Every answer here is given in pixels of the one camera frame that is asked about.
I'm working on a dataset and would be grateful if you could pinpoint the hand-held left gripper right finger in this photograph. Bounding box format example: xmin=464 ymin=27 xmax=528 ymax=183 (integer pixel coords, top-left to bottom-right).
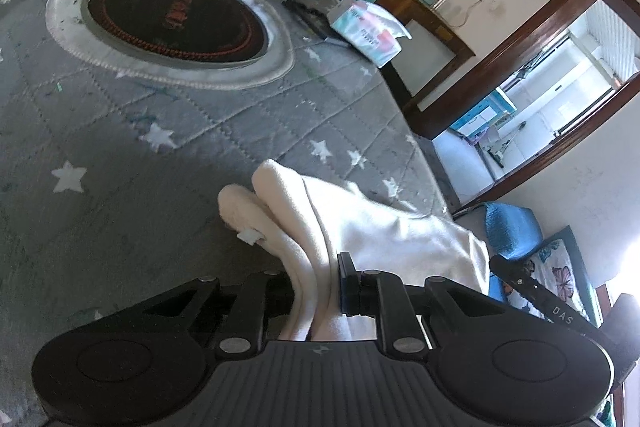
xmin=336 ymin=252 xmax=506 ymax=360

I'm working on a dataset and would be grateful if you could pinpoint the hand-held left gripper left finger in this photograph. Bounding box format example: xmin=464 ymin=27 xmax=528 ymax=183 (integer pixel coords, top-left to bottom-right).
xmin=132 ymin=269 xmax=296 ymax=360

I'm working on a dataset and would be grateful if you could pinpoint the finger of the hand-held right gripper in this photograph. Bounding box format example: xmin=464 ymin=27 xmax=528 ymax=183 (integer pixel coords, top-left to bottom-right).
xmin=489 ymin=253 xmax=608 ymax=338

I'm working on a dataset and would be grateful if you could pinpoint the cream cloth garment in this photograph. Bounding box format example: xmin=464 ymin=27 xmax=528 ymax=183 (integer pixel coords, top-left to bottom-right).
xmin=217 ymin=158 xmax=491 ymax=342

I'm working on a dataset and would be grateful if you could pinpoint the butterfly printed blanket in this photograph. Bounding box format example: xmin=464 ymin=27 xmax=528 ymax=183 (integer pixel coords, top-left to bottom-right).
xmin=500 ymin=227 xmax=603 ymax=328

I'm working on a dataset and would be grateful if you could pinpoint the blue cloth chair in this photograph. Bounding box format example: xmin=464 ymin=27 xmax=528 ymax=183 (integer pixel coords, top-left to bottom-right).
xmin=484 ymin=202 xmax=543 ymax=303

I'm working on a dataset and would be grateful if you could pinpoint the blue and white box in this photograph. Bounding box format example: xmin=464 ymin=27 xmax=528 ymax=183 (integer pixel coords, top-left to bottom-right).
xmin=450 ymin=89 xmax=517 ymax=142

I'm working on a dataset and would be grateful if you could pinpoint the tissue pack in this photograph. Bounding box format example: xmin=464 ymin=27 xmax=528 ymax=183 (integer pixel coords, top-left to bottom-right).
xmin=330 ymin=0 xmax=413 ymax=68

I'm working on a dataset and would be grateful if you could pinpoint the black flat remote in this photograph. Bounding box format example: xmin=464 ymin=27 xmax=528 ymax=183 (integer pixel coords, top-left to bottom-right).
xmin=281 ymin=0 xmax=333 ymax=42

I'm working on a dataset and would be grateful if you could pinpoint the wooden side desk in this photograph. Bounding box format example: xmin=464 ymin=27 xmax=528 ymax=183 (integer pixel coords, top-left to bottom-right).
xmin=327 ymin=0 xmax=476 ymax=68

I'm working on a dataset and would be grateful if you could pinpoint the round black induction cooktop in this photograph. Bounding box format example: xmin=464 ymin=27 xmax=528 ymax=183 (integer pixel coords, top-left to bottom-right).
xmin=45 ymin=0 xmax=296 ymax=88

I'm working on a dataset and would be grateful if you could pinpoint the dark wooden door frame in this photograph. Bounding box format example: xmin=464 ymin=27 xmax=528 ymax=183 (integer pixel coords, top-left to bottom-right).
xmin=402 ymin=0 xmax=640 ymax=214

